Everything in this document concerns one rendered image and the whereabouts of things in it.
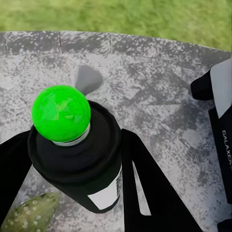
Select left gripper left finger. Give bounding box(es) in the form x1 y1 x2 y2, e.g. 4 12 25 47
0 130 32 226

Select insectifuge atomizer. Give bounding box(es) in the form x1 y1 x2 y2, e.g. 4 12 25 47
27 66 122 214

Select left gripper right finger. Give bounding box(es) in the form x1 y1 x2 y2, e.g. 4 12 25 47
121 128 203 232

